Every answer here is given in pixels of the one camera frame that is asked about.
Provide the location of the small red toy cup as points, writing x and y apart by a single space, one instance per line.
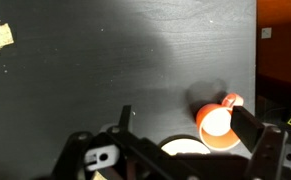
214 123

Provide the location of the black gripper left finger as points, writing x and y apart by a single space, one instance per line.
125 118

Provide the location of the small white plate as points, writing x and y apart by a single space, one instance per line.
183 144

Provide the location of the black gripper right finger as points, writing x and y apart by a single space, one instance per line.
247 127

